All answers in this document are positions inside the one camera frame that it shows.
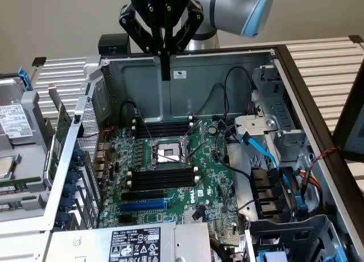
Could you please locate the silver rear port block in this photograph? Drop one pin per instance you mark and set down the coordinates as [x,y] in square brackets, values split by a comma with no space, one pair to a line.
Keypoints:
[103,150]
[101,162]
[99,173]

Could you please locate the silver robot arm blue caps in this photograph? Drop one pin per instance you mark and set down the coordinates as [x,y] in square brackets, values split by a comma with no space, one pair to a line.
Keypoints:
[227,12]

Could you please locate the silver CPU chip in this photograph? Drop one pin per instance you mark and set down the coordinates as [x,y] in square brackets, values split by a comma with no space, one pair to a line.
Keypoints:
[7,168]

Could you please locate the long black expansion slot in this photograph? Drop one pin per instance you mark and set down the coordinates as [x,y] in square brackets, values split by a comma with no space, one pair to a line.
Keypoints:
[142,196]

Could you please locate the green Dell motherboard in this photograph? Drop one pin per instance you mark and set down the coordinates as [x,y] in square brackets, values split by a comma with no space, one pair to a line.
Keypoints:
[210,165]

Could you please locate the grey parts rack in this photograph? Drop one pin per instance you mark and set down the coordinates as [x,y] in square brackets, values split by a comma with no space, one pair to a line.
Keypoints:
[32,148]

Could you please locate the white case sticker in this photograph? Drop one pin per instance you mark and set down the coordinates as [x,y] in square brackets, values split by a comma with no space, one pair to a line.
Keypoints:
[179,74]

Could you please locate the black table end cap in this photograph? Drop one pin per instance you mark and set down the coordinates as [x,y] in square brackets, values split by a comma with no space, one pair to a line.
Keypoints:
[39,61]
[356,39]

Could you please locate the open metal PC case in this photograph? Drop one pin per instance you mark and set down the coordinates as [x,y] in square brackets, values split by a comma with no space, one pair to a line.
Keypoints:
[199,88]

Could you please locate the silver metal disk bay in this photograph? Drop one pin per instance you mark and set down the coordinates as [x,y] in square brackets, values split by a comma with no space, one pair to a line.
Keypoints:
[284,117]

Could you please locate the round coin cell battery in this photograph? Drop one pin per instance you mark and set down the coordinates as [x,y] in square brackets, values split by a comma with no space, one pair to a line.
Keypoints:
[212,129]

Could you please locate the silver chipset heatsink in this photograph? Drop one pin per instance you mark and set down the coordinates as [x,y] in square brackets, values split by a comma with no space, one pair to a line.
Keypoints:
[187,216]

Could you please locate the dark framed monitor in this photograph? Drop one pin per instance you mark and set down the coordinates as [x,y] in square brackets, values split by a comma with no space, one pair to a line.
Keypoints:
[355,131]

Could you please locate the silver socket cover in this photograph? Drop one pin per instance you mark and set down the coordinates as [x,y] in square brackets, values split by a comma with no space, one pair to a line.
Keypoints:
[200,137]

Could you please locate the silver power supply with label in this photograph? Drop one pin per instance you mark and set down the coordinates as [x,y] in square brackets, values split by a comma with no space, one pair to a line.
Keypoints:
[85,245]

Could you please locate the RAM slot white latches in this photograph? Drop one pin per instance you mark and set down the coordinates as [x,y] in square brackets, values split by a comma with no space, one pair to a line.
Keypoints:
[162,123]
[163,187]
[162,132]
[163,177]

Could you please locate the green graphics card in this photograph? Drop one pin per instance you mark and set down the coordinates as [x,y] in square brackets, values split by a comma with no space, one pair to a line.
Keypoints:
[61,122]

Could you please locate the pale blue plastic tab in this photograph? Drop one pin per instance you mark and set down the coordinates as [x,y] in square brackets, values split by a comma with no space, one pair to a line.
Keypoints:
[271,257]

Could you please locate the short black expansion slot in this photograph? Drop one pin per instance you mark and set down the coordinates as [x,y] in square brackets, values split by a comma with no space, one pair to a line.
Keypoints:
[126,218]

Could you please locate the blue plastic disk rail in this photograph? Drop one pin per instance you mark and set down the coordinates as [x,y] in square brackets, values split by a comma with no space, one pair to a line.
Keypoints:
[25,80]

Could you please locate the dark grey drive cage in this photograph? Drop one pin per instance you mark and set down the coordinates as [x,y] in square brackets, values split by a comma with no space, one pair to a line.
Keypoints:
[298,228]

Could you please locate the blue card retainer clip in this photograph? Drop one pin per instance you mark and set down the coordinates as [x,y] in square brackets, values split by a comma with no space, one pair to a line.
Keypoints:
[77,155]
[73,178]
[69,191]
[62,218]
[66,204]

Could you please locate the blue expansion slot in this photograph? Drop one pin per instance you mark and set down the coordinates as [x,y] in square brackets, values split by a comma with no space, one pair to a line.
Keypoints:
[142,207]

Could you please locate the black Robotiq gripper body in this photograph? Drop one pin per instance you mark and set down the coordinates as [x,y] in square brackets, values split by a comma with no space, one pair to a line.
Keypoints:
[159,6]

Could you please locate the CPU socket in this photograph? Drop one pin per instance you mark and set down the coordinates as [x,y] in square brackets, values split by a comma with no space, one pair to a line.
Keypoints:
[163,147]

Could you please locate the thin metal locking lever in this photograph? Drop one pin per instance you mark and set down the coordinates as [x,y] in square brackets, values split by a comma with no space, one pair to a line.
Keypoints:
[166,157]
[144,125]

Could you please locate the silver hard disk white label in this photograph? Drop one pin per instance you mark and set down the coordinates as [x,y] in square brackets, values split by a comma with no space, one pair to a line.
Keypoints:
[11,122]

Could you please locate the black fan shroud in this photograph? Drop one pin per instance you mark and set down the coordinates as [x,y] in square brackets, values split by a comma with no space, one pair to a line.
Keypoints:
[264,193]

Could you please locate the small black box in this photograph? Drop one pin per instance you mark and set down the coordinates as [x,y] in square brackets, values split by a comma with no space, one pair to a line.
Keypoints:
[113,44]

